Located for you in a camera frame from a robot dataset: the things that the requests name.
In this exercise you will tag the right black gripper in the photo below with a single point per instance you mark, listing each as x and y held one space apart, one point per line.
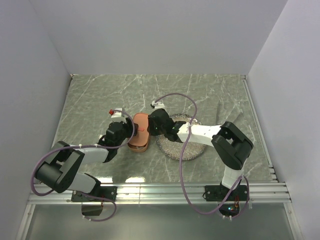
150 127

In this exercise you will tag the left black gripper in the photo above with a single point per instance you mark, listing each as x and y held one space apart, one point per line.
128 124

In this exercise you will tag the pink lunch box lid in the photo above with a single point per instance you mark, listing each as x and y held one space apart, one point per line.
142 136

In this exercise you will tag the pink lunch box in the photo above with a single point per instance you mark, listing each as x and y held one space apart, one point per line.
138 149

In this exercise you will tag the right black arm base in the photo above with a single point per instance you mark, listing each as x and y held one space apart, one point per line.
216 193

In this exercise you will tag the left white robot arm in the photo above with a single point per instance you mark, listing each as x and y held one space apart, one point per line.
58 169

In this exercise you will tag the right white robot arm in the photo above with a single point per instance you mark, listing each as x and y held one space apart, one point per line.
230 143

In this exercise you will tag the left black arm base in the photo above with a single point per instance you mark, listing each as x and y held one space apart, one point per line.
100 193

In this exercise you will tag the speckled round plate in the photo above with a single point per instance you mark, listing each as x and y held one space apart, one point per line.
173 149

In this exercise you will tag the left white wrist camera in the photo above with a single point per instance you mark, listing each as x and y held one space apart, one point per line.
117 114

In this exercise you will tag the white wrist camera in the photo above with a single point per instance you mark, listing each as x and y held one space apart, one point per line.
117 114
155 105

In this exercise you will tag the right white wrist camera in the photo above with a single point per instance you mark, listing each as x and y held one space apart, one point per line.
155 105

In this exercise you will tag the aluminium front rail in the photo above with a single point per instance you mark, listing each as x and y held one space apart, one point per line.
167 194

